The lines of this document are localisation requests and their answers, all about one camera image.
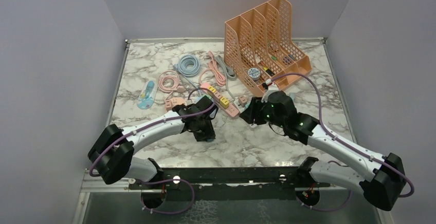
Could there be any pink cable bundle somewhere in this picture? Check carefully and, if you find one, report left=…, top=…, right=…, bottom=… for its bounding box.
left=199, top=50, right=227, bottom=87

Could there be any orange mesh file organizer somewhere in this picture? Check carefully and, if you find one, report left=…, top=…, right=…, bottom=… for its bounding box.
left=224, top=0, right=312, bottom=97

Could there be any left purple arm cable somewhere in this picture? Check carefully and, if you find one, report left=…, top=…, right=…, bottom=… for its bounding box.
left=89, top=88, right=219, bottom=216

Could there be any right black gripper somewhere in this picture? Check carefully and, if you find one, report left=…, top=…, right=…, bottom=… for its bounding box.
left=240, top=96, right=286, bottom=128

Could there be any white power strip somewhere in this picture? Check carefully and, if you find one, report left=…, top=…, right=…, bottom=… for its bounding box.
left=233, top=99, right=257, bottom=129

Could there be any blue patterned round tin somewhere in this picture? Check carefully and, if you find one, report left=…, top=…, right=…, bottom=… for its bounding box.
left=247, top=67, right=261, bottom=81

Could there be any light blue coiled cable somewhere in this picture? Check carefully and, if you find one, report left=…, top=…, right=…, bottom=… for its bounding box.
left=174, top=54, right=202, bottom=78

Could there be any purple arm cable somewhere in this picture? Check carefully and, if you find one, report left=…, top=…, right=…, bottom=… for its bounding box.
left=270, top=73, right=415, bottom=213
left=89, top=88, right=219, bottom=216

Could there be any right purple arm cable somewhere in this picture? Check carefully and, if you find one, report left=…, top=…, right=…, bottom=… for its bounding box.
left=270, top=73, right=415, bottom=213

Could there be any blue oval power strip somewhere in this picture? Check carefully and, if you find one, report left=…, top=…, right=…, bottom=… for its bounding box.
left=137, top=80, right=157, bottom=110

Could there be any grey cable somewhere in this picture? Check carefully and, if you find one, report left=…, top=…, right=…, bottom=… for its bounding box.
left=215, top=53, right=238, bottom=101

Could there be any pink coiled cable left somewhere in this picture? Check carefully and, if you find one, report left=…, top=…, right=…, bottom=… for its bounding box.
left=157, top=70, right=187, bottom=102

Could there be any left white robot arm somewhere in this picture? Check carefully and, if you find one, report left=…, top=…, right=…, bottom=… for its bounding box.
left=88, top=96, right=217, bottom=189

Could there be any pink round power strip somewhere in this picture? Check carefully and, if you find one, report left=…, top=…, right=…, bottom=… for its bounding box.
left=169, top=97, right=187, bottom=108

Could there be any pink plug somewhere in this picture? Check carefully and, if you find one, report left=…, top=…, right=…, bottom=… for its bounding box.
left=213, top=91, right=223, bottom=101

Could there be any black mounting rail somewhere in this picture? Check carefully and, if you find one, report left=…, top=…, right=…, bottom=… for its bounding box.
left=129, top=162, right=330, bottom=201

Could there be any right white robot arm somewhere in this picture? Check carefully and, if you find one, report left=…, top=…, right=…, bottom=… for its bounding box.
left=240, top=91, right=406, bottom=211

